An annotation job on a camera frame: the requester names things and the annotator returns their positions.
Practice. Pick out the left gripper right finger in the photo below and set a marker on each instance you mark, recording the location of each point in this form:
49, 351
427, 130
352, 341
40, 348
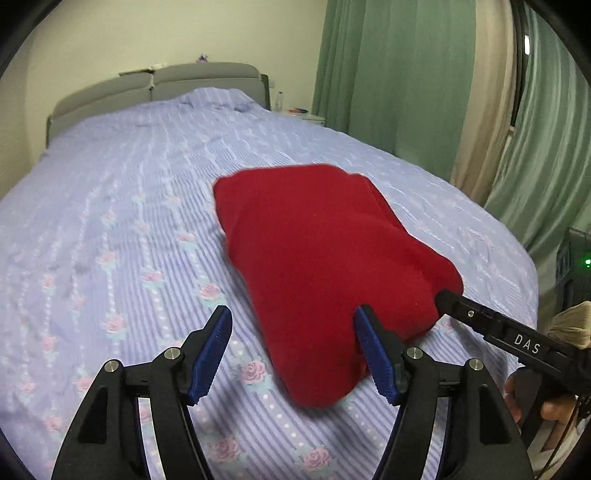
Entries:
480, 439

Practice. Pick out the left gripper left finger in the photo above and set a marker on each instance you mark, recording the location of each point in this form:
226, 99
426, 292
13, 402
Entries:
104, 440

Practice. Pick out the red fleece garment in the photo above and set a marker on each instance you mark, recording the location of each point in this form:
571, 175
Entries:
313, 243

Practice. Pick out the person's right hand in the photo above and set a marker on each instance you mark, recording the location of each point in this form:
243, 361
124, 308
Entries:
558, 410

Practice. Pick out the black device with green light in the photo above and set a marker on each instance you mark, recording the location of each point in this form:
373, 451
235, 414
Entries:
573, 270

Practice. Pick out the green curtain right panel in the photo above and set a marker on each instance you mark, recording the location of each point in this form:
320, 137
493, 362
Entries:
542, 186

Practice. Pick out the purple floral bed cover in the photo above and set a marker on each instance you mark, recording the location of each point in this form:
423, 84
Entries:
110, 248

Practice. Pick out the beige curtain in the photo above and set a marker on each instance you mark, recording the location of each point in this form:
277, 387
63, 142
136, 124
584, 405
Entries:
491, 101

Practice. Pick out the green curtain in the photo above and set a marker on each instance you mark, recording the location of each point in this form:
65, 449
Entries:
397, 75

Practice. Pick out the white nightstand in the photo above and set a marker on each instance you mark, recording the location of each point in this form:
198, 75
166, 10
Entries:
306, 116

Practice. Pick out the grey padded headboard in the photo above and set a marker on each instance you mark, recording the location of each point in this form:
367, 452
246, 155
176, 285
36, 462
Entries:
143, 86

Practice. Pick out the clear plastic bottle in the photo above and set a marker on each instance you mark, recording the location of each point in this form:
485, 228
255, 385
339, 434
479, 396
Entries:
279, 101

